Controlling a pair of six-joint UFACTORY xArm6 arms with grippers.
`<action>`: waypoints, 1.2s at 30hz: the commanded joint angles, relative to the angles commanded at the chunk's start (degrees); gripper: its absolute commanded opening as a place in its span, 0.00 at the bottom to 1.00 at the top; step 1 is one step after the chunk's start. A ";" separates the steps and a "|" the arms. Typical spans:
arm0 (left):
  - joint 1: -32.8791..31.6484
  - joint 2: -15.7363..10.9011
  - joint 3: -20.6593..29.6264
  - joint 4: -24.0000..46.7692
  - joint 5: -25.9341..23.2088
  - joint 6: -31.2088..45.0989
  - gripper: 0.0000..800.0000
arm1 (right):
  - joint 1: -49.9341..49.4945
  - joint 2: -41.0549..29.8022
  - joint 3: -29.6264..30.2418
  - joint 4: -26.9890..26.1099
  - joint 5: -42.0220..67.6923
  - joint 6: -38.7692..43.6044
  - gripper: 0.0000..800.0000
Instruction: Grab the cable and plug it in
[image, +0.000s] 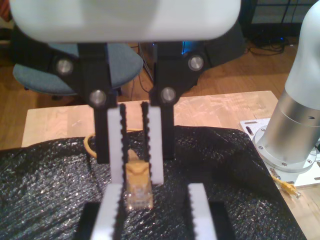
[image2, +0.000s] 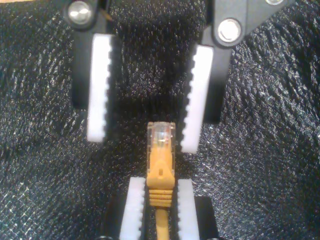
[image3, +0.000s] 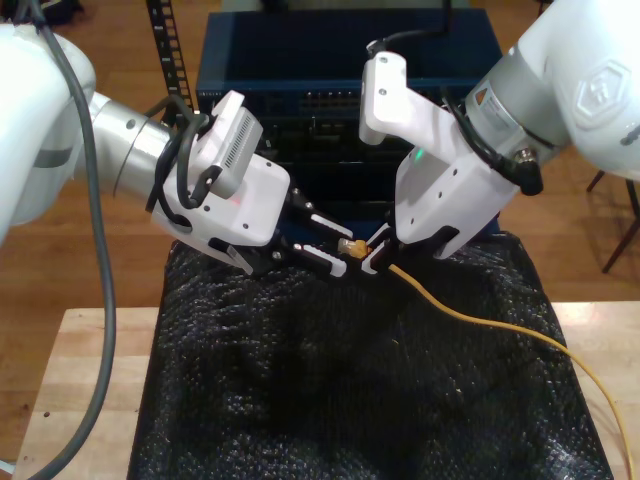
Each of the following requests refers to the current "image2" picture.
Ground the yellow network cable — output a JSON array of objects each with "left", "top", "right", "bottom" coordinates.
[{"left": 146, "top": 121, "right": 177, "bottom": 240}]

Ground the black textured mat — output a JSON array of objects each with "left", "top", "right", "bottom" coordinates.
[{"left": 0, "top": 0, "right": 320, "bottom": 240}]

